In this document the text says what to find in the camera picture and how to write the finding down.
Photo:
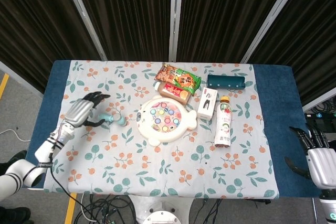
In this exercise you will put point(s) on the dark folding screen panel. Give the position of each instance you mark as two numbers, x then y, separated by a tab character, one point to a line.
225	11
309	37
126	11
34	24

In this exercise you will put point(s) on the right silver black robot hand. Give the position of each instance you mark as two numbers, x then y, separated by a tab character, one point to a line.
323	163

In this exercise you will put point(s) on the white box with trousers print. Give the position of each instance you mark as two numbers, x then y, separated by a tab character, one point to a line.
207	103

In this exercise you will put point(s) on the blue table cover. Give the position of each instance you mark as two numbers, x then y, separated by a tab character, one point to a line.
275	103

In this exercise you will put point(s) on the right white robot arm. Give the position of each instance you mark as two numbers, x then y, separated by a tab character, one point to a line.
328	205

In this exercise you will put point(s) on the brown drink bottle red label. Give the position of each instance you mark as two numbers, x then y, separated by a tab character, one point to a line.
173	92

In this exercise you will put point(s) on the white whack-a-mole toy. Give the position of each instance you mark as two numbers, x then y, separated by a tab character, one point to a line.
168	132

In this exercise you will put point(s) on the teal grey toy hammer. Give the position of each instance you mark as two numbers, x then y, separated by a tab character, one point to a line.
119	121

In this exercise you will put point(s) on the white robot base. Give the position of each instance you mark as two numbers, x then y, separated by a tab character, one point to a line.
162	208

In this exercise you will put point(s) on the floral leaf fruit tablecloth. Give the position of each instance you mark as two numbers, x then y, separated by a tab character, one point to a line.
157	169

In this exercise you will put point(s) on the orange green snack bag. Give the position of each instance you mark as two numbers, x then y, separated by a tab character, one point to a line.
181	78

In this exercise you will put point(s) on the white labelled bottle yellow cap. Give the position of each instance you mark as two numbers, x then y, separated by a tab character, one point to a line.
223	127

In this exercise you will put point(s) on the teal plastic rack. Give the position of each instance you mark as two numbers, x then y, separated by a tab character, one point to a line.
225	81

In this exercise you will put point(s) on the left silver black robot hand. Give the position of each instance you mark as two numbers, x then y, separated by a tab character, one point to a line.
78	111

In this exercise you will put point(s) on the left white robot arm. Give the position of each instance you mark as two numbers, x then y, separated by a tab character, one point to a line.
44	150

